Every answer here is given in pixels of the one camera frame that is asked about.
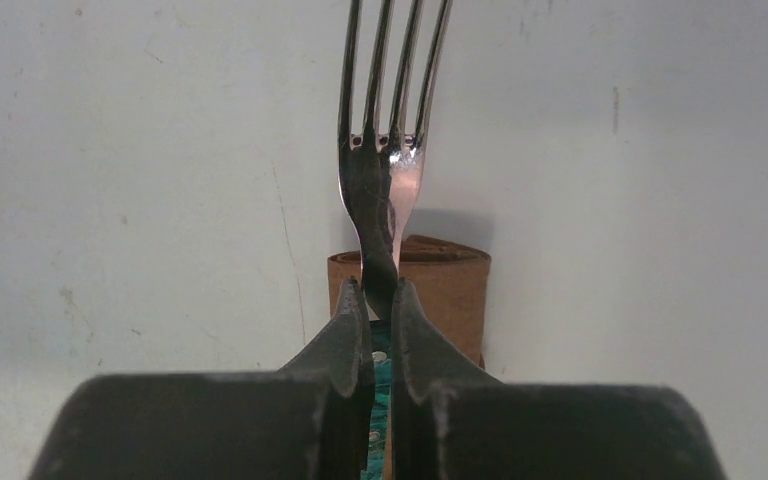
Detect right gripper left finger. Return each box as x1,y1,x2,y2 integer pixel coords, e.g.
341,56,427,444
29,279,375,479

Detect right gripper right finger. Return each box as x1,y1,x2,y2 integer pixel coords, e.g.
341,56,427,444
391,281,725,479

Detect brown cloth napkin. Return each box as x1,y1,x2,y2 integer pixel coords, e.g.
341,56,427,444
327,234,493,371

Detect fork with dark handle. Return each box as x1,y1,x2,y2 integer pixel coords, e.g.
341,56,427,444
336,0,456,480

